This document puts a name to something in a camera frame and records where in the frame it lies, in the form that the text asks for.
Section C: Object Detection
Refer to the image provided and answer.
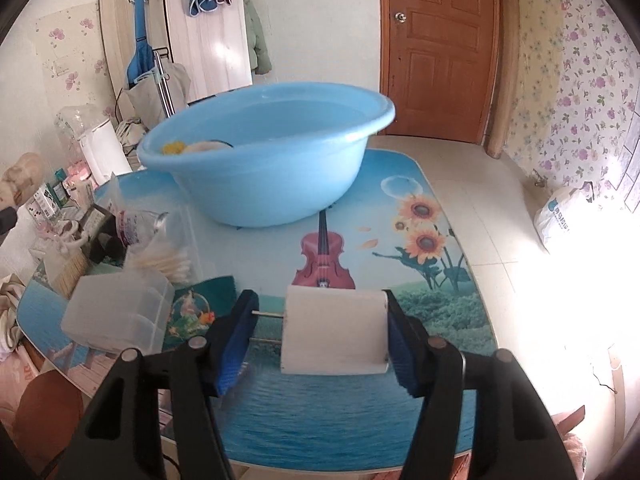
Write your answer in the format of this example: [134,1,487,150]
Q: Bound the glass jar with silver lid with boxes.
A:
[116,209,170,247]

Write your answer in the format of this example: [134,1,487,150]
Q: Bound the wooden brush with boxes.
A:
[52,250,91,297]

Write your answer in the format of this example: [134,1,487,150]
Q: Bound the bag of cotton swabs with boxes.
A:
[120,210,201,285]

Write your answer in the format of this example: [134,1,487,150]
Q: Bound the white round item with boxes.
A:
[184,139,235,153]

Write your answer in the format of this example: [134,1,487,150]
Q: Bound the crumpled clear plastic bag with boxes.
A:
[54,104,111,138]

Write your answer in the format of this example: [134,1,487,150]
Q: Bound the small black device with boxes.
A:
[89,210,128,266]

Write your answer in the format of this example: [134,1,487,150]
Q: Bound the person's left hand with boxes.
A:
[0,152,47,207]

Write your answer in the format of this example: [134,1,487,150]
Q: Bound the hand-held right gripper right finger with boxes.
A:
[382,290,583,480]

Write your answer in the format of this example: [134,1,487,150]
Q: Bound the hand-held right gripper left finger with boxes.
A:
[55,289,261,480]

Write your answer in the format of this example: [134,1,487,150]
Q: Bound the brown wooden door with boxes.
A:
[378,0,501,145]

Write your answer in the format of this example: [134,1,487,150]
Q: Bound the white electric kettle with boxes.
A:
[77,119,133,186]

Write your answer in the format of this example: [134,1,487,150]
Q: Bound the green printed packet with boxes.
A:
[167,275,237,342]

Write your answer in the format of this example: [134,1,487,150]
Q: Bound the floral folded mattress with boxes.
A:
[486,0,568,161]

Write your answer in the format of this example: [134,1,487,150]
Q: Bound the chrome rack pole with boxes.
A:
[152,49,176,117]

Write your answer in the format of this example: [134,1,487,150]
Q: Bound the scenery printed desktop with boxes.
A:
[17,147,498,476]

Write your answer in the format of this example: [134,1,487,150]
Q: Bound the translucent plastic drawer box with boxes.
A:
[60,271,175,354]

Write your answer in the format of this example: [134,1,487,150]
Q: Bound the white plastic bag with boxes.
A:
[533,184,598,255]

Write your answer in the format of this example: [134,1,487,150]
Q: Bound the blue hanging bag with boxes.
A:
[125,0,157,88]

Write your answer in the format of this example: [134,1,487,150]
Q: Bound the white rectangular box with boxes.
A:
[280,285,390,377]

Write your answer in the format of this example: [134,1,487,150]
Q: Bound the brown chair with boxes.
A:
[19,370,85,466]

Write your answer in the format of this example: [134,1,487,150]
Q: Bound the blue plastic basin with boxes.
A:
[137,82,396,227]

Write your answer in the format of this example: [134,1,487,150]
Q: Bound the beige cloth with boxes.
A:
[0,274,28,363]

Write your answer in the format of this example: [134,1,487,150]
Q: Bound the beige tote bag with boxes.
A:
[122,62,192,131]

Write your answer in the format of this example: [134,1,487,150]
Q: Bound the green jacket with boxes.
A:
[244,0,273,77]

